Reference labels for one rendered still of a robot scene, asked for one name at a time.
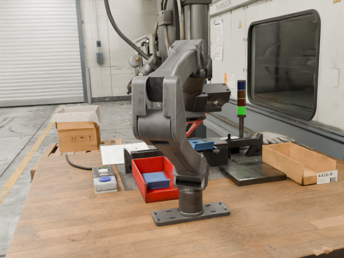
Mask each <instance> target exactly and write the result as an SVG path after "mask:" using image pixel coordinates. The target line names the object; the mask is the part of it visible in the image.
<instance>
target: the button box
mask: <svg viewBox="0 0 344 258"><path fill-rule="evenodd" d="M66 159H67V161H68V163H69V164H70V165H72V166H73V167H77V168H81V169H87V170H92V172H93V179H94V178H100V177H103V176H114V173H113V170H112V167H111V166H110V165H109V166H106V169H107V172H105V173H99V169H98V167H83V166H79V165H75V164H73V163H72V162H71V161H70V160H69V158H68V155H67V154H66Z"/></svg>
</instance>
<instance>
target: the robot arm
mask: <svg viewBox="0 0 344 258"><path fill-rule="evenodd" d="M211 66H212V59H211V57H210V55H208V54H207V48H206V44H205V42H204V40H203V39H194V40H176V41H175V42H174V43H173V44H172V45H171V46H170V48H169V57H168V58H167V59H166V60H165V62H164V63H163V64H162V65H161V66H160V67H159V68H158V69H157V70H155V71H154V72H152V73H150V74H149V75H148V76H135V77H134V78H133V80H132V131H133V135H134V137H135V138H136V139H137V140H143V141H144V142H145V144H146V145H152V146H154V147H155V148H157V149H159V150H160V151H161V152H162V153H163V154H165V155H166V157H167V158H168V159H169V161H170V162H171V163H172V164H173V165H174V167H173V174H172V175H174V180H173V188H178V194H179V206H178V207H177V208H170V209H163V210H156V211H152V218H153V220H154V222H155V224H156V226H166V225H172V224H179V223H185V222H192V221H198V220H204V219H211V218H217V217H224V216H229V215H230V209H229V208H228V207H227V206H226V205H225V204H224V203H223V202H220V201H218V202H211V203H204V204H203V190H205V188H206V187H207V185H208V175H209V164H207V160H206V158H205V156H204V155H203V154H199V153H198V152H197V151H195V150H194V148H193V147H192V145H191V144H190V142H189V141H188V139H187V138H186V137H188V136H189V135H190V134H191V133H192V131H193V130H194V129H195V128H196V127H197V126H199V125H200V124H201V123H202V122H203V120H204V119H205V113H204V112H205V109H206V104H207V101H209V102H211V103H214V104H215V105H217V106H218V107H220V108H221V107H222V106H223V105H224V104H225V103H228V102H229V98H230V94H231V90H230V89H229V87H228V86H227V84H226V83H211V84H204V79H205V78H206V77H207V75H208V72H209V70H210V68H211ZM146 94H147V98H148V100H149V101H151V102H162V103H163V109H147V104H146ZM189 123H193V124H192V126H191V127H190V129H189V130H188V132H187V133H186V127H187V125H188V124H189Z"/></svg>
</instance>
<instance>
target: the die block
mask: <svg viewBox="0 0 344 258"><path fill-rule="evenodd" d="M217 148H218V150H219V153H218V154H217V155H215V154H213V153H211V152H210V151H208V149H203V150H197V152H198V153H203V155H204V156H205V158H206V160H207V163H208V164H209V165H210V166H211V167H214V166H220V165H228V146H219V147H217Z"/></svg>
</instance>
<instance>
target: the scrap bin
mask: <svg viewBox="0 0 344 258"><path fill-rule="evenodd" d="M173 167H174V166H173V165H172V164H171V163H170V161H169V160H168V159H167V158H166V157H165V156H159V157H150V158H140V159H132V176H133V178H134V180H135V182H136V184H137V186H138V188H139V190H140V192H141V195H142V197H143V199H144V201H145V203H153V202H160V201H167V200H174V199H178V198H179V194H178V188H173V180H174V175H172V174H173ZM158 172H163V173H164V175H165V177H166V179H167V180H168V179H170V185H169V187H165V188H156V189H147V187H146V182H145V181H144V179H143V177H142V174H148V173H158Z"/></svg>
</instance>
